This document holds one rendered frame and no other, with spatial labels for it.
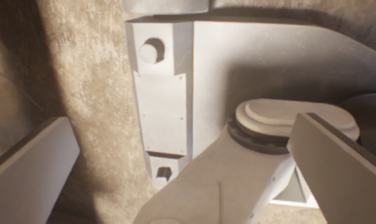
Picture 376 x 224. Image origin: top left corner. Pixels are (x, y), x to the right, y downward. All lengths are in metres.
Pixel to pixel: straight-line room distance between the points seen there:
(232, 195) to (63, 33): 0.72
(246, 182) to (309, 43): 0.31
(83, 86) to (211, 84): 0.52
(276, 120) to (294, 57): 0.17
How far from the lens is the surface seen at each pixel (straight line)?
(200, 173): 0.30
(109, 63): 0.75
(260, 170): 0.32
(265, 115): 0.36
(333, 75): 0.52
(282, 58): 0.47
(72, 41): 0.80
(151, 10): 0.44
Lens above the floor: 0.61
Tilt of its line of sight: 58 degrees down
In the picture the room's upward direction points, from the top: 161 degrees counter-clockwise
